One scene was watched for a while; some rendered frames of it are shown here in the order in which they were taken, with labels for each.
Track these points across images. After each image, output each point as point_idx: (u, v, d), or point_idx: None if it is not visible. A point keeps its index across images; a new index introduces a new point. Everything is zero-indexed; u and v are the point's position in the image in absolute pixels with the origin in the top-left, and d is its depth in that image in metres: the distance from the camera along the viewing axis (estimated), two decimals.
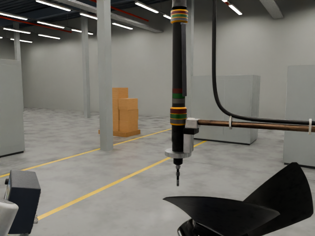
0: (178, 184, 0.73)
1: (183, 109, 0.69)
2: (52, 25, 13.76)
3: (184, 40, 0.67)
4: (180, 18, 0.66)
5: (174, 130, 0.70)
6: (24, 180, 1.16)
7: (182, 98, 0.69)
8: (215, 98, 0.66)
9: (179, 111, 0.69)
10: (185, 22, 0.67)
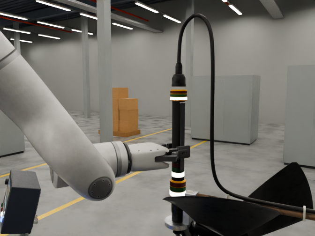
0: None
1: (182, 183, 0.71)
2: (52, 25, 13.76)
3: (183, 119, 0.69)
4: (179, 98, 0.68)
5: None
6: (24, 180, 1.16)
7: (181, 172, 0.71)
8: (213, 176, 0.68)
9: (179, 185, 0.71)
10: (184, 100, 0.70)
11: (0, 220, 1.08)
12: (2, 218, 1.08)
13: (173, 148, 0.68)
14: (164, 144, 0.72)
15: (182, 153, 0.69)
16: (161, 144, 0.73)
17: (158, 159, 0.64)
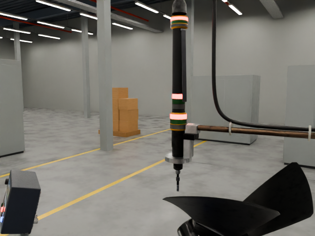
0: (178, 189, 0.73)
1: (183, 114, 0.69)
2: (52, 25, 13.76)
3: (184, 47, 0.67)
4: (180, 24, 0.66)
5: (174, 136, 0.70)
6: (24, 180, 1.16)
7: (182, 104, 0.69)
8: (215, 104, 0.66)
9: (179, 117, 0.69)
10: (185, 28, 0.67)
11: (0, 220, 1.08)
12: (2, 218, 1.08)
13: None
14: None
15: None
16: None
17: None
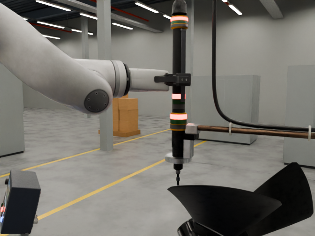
0: None
1: (183, 114, 0.69)
2: (52, 25, 13.76)
3: (184, 47, 0.67)
4: (180, 24, 0.66)
5: (174, 136, 0.70)
6: (24, 180, 1.16)
7: (182, 104, 0.69)
8: (215, 104, 0.66)
9: (180, 117, 0.69)
10: (185, 28, 0.67)
11: (0, 220, 1.08)
12: (2, 218, 1.08)
13: (173, 74, 0.66)
14: None
15: (182, 79, 0.67)
16: None
17: (158, 79, 0.61)
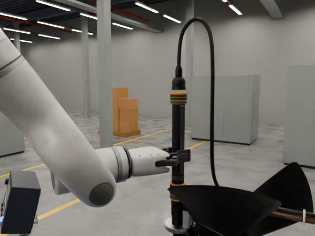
0: None
1: None
2: (52, 25, 13.76)
3: (183, 122, 0.70)
4: (179, 101, 0.68)
5: (174, 205, 0.72)
6: (24, 180, 1.16)
7: (181, 175, 0.71)
8: (213, 179, 0.68)
9: None
10: (184, 104, 0.70)
11: (0, 220, 1.08)
12: (2, 218, 1.08)
13: (174, 152, 0.68)
14: (164, 148, 0.72)
15: (182, 157, 0.69)
16: (161, 148, 0.73)
17: (159, 164, 0.64)
